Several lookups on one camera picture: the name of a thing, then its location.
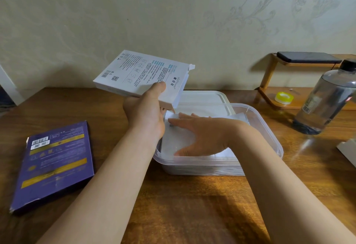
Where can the white bookshelf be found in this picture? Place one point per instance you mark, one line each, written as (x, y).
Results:
(11, 85)

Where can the yellow tape roll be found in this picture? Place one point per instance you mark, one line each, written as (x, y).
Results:
(284, 98)

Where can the stack of white boxes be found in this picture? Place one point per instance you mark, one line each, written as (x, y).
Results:
(349, 152)

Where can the purple box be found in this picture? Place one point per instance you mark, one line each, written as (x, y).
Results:
(55, 166)

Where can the black smartphone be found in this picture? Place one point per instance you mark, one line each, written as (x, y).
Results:
(308, 57)

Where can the person's right forearm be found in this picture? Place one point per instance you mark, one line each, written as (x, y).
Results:
(292, 188)

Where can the person's left hand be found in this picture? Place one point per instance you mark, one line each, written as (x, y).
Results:
(144, 115)

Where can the white box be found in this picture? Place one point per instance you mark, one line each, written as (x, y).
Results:
(139, 71)

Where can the clear plastic container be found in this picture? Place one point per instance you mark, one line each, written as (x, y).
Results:
(267, 135)

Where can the dark blue bundle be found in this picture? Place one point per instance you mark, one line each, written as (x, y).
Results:
(6, 97)

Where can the clear bottle with black cap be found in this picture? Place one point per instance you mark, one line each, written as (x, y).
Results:
(322, 102)

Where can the person's right hand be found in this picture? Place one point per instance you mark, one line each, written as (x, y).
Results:
(214, 135)

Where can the white container lid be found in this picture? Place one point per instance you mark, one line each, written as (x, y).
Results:
(205, 102)

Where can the person's left forearm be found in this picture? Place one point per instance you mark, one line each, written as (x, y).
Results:
(103, 188)

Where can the small wooden desk shelf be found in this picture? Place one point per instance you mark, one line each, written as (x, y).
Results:
(297, 100)

